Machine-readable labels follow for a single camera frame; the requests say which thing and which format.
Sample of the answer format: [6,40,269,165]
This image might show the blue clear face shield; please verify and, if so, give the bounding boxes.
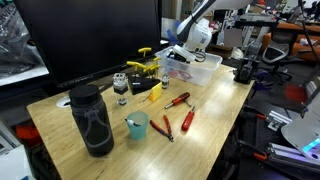
[165,20,184,46]

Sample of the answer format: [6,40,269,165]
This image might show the clear plastic bag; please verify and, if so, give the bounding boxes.
[0,3,44,78]

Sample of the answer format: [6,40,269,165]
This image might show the teal plastic cup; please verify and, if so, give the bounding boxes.
[126,110,149,141]

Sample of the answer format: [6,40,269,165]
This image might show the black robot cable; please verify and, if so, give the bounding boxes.
[189,48,208,64]

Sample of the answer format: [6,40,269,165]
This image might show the orange plastic object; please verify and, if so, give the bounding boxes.
[14,121,42,147]

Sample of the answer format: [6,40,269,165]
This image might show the silver metal corner bracket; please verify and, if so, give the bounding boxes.
[266,110,293,132]

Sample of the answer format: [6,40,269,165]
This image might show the small glass vial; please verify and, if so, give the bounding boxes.
[161,73,171,90]

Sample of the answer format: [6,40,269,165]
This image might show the black computer monitor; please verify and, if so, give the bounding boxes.
[14,0,163,89]

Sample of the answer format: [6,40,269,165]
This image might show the red screwdriver with cross bar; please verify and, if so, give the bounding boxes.
[164,92,193,110]

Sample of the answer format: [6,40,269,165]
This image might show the aluminium extrusion bar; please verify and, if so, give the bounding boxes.
[265,142,320,174]

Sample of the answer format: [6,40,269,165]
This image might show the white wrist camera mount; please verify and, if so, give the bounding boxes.
[172,44,197,63]

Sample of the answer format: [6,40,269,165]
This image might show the clear plastic storage bin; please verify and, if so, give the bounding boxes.
[154,45,223,87]

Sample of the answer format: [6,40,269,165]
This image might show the yellow plastic block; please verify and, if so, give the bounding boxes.
[148,81,163,103]

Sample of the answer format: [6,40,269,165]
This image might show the orange sofa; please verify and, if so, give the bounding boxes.
[261,21,320,63]

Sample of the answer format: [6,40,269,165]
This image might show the orange handled black clamp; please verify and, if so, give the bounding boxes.
[243,104,268,120]
[237,139,268,162]

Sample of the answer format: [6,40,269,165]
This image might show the grey mesh office chair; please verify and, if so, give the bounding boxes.
[261,31,301,83]

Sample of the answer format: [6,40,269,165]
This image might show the red handled pliers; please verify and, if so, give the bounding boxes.
[149,114,175,143]

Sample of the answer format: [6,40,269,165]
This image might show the black clamp camera stand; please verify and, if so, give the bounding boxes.
[233,26,268,85]

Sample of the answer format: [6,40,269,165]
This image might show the white desk cable grommet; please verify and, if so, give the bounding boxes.
[55,96,72,109]

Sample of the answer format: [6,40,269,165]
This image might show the red handled scissors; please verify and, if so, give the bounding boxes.
[167,69,194,82]

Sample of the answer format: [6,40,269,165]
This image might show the white black marker pen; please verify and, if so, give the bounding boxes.
[124,117,141,128]

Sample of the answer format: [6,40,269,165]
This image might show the red floor object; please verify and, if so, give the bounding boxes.
[284,83,308,104]

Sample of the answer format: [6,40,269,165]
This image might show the black water bottle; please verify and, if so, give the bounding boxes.
[68,83,115,158]

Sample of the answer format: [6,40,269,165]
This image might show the black hex key stand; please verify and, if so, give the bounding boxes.
[128,74,162,96]

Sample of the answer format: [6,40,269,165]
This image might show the plain red screwdriver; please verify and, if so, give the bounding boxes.
[180,105,197,132]

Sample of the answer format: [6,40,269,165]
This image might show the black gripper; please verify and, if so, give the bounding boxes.
[166,49,188,64]

